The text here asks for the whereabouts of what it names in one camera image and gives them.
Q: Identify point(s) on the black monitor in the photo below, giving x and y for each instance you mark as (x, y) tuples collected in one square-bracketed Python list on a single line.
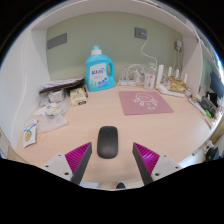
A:
[(217, 85)]

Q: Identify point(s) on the white shelf unit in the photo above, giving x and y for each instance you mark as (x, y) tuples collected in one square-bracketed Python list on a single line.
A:
[(110, 9)]

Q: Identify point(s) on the black pen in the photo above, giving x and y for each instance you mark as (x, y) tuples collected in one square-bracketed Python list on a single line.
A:
[(85, 91)]

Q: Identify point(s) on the grey pouch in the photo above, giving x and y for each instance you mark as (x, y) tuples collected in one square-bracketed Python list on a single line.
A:
[(208, 104)]

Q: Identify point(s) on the gold snack bag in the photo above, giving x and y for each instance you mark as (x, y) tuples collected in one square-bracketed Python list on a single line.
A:
[(176, 84)]

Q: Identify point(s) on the small yellow box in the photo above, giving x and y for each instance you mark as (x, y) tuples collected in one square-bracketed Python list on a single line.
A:
[(77, 97)]

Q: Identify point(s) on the green marker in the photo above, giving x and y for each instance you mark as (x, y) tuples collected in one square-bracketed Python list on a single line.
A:
[(208, 114)]

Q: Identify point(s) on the white charger block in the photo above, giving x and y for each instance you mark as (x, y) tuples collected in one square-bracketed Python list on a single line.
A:
[(138, 77)]

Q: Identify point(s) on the white wall charger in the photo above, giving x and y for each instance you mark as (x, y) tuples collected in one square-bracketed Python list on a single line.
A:
[(178, 45)]

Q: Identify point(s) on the white flat device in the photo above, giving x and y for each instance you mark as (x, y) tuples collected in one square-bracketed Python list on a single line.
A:
[(199, 110)]

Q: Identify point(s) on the grey wall plate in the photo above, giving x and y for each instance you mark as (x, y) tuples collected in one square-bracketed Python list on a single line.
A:
[(57, 41)]

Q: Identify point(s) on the pink mouse pad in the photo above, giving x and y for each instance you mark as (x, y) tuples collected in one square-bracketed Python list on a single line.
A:
[(145, 103)]

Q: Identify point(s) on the white router with antennas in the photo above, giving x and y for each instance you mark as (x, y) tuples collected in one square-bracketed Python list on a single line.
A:
[(160, 75)]

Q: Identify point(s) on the white power strip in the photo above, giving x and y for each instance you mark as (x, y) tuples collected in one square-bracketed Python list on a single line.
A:
[(126, 82)]

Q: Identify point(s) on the black computer mouse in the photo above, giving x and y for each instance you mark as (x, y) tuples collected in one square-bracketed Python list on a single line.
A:
[(107, 141)]

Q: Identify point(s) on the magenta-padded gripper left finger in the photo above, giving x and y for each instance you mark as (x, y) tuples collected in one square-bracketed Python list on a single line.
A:
[(56, 164)]

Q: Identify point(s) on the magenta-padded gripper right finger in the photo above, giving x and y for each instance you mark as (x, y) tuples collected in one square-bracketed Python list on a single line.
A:
[(166, 165)]

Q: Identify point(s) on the silver foil packet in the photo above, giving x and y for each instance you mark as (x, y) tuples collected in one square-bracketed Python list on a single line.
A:
[(56, 96)]

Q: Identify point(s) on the clear plastic bottle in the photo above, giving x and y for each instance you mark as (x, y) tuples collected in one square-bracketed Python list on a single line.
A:
[(149, 80)]

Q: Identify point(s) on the clear plastic bag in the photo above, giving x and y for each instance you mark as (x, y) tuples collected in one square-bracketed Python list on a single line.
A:
[(50, 124)]

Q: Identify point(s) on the grey wall socket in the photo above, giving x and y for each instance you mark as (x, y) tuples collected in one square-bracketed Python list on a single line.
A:
[(140, 33)]

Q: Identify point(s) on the white sachet with yellow print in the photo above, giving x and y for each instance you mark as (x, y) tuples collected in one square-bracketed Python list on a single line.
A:
[(30, 133)]

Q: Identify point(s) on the blue detergent bottle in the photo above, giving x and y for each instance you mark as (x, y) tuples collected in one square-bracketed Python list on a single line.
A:
[(99, 73)]

